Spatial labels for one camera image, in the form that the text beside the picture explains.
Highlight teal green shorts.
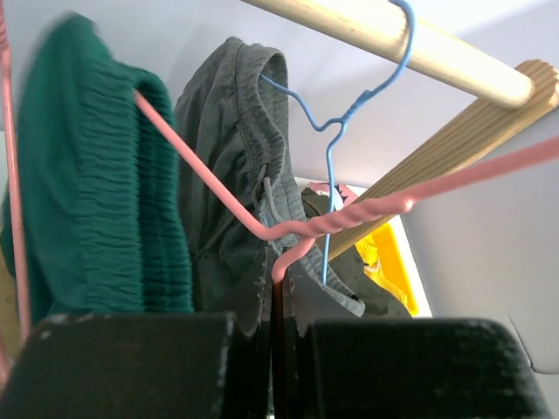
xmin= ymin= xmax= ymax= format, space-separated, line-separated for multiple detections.
xmin=17 ymin=13 xmax=193 ymax=323

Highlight yellow plastic tray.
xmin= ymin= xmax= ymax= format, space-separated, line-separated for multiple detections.
xmin=355 ymin=223 xmax=419 ymax=316

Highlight olive green shorts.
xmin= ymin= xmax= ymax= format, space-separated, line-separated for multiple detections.
xmin=301 ymin=188 xmax=411 ymax=319

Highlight grey shorts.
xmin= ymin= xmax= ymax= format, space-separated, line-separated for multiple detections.
xmin=174 ymin=36 xmax=366 ymax=337

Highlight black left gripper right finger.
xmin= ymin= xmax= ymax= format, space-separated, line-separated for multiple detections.
xmin=283 ymin=261 xmax=554 ymax=419

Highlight pink floral shorts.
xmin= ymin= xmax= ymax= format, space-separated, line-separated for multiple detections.
xmin=308 ymin=182 xmax=358 ymax=210

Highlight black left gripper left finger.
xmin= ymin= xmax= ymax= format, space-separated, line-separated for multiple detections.
xmin=0 ymin=248 xmax=274 ymax=419

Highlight wooden clothes rack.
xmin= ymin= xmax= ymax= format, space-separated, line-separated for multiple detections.
xmin=223 ymin=1 xmax=558 ymax=261

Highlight pink wire hanger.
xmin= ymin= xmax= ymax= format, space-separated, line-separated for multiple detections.
xmin=134 ymin=91 xmax=558 ymax=284
xmin=0 ymin=8 xmax=32 ymax=385

